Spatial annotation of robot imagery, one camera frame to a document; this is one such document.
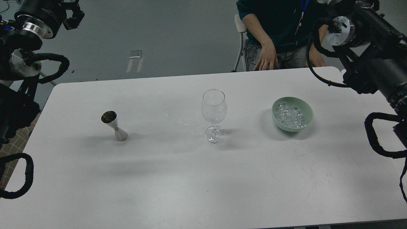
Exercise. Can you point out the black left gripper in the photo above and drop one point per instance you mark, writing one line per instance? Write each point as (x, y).
(44, 18)

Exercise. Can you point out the steel double jigger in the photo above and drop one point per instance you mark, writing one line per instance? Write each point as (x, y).
(110, 118)

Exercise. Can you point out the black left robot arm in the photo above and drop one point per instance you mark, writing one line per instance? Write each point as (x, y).
(22, 67)

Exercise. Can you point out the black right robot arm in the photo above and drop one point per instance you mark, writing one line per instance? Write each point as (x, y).
(373, 53)

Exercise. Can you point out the clear wine glass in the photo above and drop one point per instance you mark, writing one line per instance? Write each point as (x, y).
(214, 110)

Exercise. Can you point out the pile of ice cubes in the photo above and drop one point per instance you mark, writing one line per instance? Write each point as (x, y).
(290, 116)

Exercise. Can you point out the person's right hand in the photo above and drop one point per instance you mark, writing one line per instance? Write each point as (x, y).
(267, 58)

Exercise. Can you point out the white office chair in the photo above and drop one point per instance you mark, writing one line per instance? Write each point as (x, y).
(241, 29)

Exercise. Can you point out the person in dark sweater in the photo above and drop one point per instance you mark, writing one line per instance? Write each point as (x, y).
(288, 24)

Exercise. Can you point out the green ceramic bowl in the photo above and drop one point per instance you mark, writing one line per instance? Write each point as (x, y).
(293, 101)

